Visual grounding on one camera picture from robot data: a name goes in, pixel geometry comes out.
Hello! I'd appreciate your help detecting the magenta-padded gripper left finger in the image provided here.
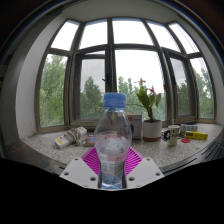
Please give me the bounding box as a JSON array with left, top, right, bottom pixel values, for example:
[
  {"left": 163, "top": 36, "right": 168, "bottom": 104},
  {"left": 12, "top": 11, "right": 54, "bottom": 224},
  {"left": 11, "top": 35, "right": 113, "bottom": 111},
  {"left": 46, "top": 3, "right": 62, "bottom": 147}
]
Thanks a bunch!
[{"left": 59, "top": 146, "right": 101, "bottom": 190}]

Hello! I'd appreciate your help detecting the white mug with black print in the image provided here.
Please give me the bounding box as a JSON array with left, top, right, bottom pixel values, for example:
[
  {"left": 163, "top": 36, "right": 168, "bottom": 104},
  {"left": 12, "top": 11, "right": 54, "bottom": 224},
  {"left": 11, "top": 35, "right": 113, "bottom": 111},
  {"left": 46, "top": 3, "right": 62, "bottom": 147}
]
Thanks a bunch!
[{"left": 166, "top": 124, "right": 181, "bottom": 148}]

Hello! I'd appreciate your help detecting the blue and green carton pack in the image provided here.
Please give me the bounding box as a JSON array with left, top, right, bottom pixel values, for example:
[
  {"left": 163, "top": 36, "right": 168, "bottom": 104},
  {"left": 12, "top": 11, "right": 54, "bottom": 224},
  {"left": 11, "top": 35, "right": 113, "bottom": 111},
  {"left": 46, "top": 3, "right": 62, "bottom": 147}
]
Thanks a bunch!
[{"left": 179, "top": 123, "right": 199, "bottom": 134}]

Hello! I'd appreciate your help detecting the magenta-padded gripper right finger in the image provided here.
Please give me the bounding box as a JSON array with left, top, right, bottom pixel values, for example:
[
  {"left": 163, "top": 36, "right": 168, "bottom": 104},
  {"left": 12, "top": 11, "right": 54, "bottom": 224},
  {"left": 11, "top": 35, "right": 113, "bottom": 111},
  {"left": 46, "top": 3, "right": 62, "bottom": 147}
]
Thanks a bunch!
[{"left": 123, "top": 146, "right": 165, "bottom": 190}]

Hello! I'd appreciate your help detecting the white power strip with cable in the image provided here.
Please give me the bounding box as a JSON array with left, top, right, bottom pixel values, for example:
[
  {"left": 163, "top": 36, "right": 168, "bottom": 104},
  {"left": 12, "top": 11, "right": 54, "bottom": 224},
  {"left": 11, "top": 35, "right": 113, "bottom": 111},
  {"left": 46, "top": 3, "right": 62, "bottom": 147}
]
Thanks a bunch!
[{"left": 54, "top": 126, "right": 88, "bottom": 150}]

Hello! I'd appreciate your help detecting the clear blue-capped water bottle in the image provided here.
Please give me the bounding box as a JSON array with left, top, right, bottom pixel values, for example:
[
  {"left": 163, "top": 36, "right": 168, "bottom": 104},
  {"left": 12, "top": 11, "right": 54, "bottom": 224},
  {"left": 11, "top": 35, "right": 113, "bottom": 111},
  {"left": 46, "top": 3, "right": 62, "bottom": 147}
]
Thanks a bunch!
[{"left": 93, "top": 92, "right": 133, "bottom": 190}]

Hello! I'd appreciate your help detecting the white and red cardboard box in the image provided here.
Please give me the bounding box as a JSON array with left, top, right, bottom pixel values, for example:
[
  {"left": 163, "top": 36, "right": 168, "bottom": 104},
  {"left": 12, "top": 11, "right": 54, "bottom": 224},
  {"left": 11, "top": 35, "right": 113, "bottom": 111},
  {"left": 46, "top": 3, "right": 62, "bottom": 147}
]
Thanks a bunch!
[{"left": 126, "top": 114, "right": 144, "bottom": 140}]

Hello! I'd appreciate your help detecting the long yellow box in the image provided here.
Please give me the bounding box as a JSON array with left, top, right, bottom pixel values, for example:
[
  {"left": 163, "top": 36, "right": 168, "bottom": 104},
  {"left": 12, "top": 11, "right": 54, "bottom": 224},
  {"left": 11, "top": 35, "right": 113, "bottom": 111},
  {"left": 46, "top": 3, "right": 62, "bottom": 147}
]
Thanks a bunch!
[{"left": 184, "top": 131, "right": 209, "bottom": 141}]

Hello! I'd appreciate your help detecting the flat colourful box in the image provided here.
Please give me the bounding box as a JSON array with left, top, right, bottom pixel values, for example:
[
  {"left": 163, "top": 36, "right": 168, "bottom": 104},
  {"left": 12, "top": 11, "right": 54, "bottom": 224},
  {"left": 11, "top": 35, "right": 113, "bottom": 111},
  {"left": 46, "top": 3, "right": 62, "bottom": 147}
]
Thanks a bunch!
[{"left": 82, "top": 134, "right": 97, "bottom": 148}]

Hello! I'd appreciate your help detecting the red-flowered plant in white pot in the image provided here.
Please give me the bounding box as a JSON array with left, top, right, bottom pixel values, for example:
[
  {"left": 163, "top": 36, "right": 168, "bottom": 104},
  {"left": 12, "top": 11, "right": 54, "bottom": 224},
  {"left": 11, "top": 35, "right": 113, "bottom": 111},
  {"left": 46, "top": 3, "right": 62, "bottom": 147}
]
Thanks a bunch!
[{"left": 134, "top": 78, "right": 164, "bottom": 142}]

